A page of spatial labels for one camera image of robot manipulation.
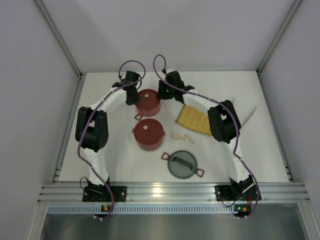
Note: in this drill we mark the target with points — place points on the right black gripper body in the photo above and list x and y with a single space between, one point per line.
165 91

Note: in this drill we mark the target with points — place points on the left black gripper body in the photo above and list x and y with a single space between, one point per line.
132 94

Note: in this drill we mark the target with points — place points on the dark red lid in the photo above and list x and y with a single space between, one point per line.
148 131
148 100

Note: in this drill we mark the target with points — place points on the pink steel pot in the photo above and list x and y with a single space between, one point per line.
147 114
151 147

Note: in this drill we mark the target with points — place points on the metal tongs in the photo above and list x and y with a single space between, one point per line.
244 107

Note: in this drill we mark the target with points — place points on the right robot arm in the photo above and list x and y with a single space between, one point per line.
223 122

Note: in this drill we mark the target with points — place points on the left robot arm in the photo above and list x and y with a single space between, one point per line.
92 134

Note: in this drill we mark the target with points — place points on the bamboo tray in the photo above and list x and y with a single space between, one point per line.
194 120

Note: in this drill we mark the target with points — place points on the beige spoon head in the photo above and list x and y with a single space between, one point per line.
176 136

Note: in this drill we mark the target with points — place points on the right camera mount white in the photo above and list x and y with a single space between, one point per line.
169 70

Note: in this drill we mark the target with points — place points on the beige spoon handle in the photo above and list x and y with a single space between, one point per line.
189 139

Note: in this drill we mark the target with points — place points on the grey lid with handle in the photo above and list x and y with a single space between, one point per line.
182 165

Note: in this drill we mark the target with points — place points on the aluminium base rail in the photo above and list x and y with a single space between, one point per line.
164 198

